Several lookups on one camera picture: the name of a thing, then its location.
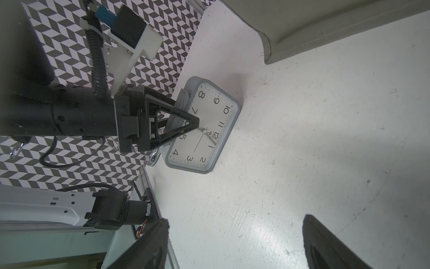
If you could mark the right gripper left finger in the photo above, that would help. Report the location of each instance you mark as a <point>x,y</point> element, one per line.
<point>148,252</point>

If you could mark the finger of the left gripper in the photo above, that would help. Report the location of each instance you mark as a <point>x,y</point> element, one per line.
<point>162,121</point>

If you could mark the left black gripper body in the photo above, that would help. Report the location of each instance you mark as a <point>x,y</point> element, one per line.
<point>55,110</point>

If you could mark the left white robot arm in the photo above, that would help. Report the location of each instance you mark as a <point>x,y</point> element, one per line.
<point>23,60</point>

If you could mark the grey square analog clock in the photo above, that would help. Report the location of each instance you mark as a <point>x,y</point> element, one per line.
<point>198,150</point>

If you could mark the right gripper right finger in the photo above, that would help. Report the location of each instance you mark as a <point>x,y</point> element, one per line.
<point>324,250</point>

